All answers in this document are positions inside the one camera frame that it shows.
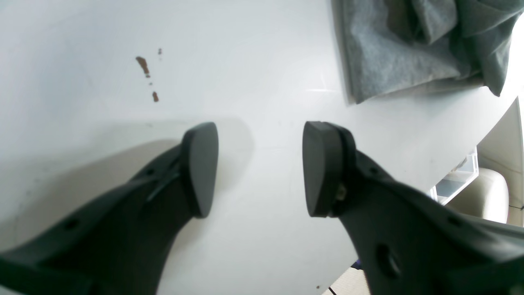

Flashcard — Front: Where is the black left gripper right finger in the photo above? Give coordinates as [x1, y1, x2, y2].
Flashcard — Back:
[303, 121, 524, 295]

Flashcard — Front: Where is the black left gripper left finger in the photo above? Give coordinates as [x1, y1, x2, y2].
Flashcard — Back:
[0, 123, 219, 295]

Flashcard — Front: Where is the grey T-shirt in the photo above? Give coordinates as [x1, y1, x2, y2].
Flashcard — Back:
[334, 0, 523, 103]

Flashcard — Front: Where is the white storage bin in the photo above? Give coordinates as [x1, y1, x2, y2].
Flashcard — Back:
[427, 148, 479, 205]

